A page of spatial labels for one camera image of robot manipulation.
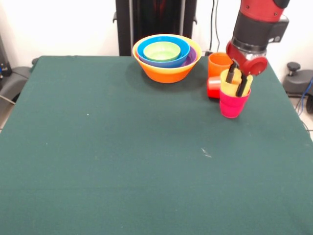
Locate pink cup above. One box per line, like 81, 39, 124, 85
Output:
219, 88, 252, 119

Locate grey floor equipment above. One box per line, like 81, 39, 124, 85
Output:
0, 34, 32, 102

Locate purple bowl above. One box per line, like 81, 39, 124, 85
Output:
140, 46, 198, 69

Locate light orange bowl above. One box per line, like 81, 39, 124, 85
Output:
132, 34, 203, 84

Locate green bowl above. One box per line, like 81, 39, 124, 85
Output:
143, 41, 181, 62

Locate orange cup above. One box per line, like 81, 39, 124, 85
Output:
208, 52, 233, 77

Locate deep blue bowl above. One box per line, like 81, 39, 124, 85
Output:
136, 36, 191, 69

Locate yellow cup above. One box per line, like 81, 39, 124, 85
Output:
220, 69, 254, 98

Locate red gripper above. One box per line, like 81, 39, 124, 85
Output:
225, 41, 268, 97

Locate grey machine base with knob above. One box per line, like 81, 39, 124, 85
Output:
283, 62, 313, 98

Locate dark green tablecloth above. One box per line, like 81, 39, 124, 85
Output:
0, 55, 313, 235

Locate black wall cable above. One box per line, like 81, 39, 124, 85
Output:
210, 0, 221, 53
209, 0, 215, 51

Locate red cup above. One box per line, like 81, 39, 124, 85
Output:
207, 75, 222, 99

